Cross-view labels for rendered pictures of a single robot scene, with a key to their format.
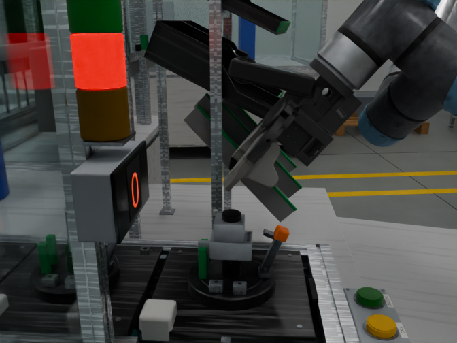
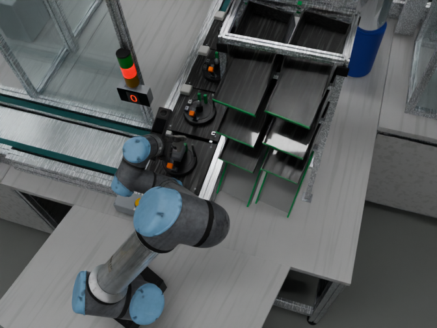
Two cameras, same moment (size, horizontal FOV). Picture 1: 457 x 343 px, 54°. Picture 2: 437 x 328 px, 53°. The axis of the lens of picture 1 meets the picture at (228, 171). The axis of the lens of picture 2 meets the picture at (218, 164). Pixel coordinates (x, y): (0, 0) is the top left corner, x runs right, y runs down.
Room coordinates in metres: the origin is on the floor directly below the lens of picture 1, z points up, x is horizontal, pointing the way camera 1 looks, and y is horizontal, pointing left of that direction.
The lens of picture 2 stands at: (1.07, -0.83, 2.50)
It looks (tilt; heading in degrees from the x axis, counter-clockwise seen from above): 60 degrees down; 109
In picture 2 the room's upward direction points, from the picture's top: 6 degrees counter-clockwise
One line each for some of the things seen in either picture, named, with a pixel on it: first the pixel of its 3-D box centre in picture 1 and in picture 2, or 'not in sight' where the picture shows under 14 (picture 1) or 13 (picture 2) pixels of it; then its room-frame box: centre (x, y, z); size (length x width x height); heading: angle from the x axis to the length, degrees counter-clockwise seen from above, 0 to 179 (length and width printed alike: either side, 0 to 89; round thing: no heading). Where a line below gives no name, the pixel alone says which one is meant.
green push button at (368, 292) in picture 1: (369, 299); not in sight; (0.60, -0.22, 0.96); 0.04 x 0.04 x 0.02
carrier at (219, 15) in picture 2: not in sight; (232, 27); (0.67, 0.74, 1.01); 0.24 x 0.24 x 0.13; 86
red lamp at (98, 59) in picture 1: (98, 60); (128, 68); (0.45, 0.12, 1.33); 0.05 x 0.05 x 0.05
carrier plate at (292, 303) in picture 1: (231, 289); (180, 162); (0.63, 0.00, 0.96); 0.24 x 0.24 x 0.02; 86
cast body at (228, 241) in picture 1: (224, 233); (177, 147); (0.63, 0.01, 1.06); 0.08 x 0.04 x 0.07; 86
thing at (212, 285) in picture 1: (215, 286); not in sight; (0.58, 0.02, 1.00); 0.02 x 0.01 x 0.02; 86
